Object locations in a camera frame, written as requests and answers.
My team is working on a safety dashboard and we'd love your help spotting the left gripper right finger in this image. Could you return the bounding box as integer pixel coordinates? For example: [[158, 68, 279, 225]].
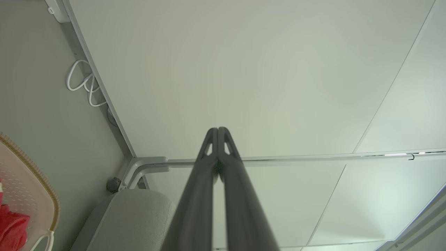
[[218, 127, 281, 251]]

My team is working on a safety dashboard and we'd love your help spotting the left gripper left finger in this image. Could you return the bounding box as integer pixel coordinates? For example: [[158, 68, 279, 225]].
[[161, 127, 219, 251]]

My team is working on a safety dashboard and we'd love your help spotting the red garment with striped trim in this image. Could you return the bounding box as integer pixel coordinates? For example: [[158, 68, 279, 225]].
[[0, 180, 31, 251]]

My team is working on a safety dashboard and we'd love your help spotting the dark round caster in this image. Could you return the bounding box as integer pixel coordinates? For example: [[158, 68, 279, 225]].
[[106, 177, 121, 193]]

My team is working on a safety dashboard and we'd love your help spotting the beige plastic laundry basket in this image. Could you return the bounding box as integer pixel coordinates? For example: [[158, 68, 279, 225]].
[[0, 132, 60, 251]]

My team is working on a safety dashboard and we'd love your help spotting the white power strip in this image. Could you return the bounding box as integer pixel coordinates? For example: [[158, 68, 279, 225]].
[[45, 0, 71, 23]]

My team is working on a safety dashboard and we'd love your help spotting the grey metal partition post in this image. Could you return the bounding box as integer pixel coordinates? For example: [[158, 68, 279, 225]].
[[120, 149, 446, 190]]

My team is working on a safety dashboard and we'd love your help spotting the grey partition base rail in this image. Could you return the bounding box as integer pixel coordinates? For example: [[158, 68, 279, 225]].
[[62, 0, 137, 158]]

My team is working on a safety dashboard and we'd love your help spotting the white looped cable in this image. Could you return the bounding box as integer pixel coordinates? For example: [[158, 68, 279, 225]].
[[66, 59, 108, 107]]

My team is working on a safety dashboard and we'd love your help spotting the grey metal partition frame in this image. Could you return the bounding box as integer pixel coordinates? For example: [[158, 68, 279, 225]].
[[375, 183, 446, 251]]

